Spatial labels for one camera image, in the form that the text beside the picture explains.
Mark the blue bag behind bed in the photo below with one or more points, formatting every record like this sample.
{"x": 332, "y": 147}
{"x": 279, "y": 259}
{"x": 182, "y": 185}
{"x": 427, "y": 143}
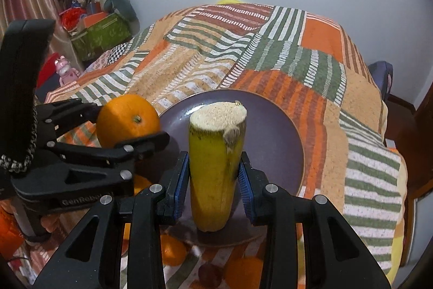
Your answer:
{"x": 382, "y": 75}

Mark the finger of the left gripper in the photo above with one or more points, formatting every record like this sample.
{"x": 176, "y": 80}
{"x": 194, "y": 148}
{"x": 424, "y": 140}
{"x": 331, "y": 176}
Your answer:
{"x": 131, "y": 150}
{"x": 57, "y": 118}

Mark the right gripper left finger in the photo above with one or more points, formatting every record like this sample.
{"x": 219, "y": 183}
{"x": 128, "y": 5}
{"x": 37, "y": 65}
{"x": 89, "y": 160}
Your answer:
{"x": 90, "y": 256}

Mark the pink toy figure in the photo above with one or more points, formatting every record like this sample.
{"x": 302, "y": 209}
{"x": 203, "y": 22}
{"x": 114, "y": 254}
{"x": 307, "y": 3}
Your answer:
{"x": 65, "y": 71}

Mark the purple round plate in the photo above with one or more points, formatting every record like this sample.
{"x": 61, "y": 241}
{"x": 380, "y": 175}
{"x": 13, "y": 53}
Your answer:
{"x": 272, "y": 143}

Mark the dark red grape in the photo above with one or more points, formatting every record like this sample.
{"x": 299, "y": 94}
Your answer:
{"x": 210, "y": 275}

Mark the patchwork striped bedspread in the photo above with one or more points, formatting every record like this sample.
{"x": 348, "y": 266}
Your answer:
{"x": 305, "y": 64}

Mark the small mandarin orange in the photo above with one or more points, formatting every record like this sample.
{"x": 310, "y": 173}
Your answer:
{"x": 173, "y": 251}
{"x": 244, "y": 273}

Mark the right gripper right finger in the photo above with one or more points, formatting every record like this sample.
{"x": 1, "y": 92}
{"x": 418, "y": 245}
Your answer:
{"x": 334, "y": 255}

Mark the brown wooden door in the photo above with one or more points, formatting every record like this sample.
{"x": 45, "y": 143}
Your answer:
{"x": 411, "y": 130}

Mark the long yellow banana piece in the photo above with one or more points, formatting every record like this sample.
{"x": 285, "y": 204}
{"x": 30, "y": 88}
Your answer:
{"x": 216, "y": 139}

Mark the large orange without sticker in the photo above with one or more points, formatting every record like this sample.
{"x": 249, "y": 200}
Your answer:
{"x": 124, "y": 118}

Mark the yellow pillow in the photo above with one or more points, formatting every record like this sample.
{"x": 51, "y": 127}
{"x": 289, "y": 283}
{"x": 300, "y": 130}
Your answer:
{"x": 225, "y": 2}

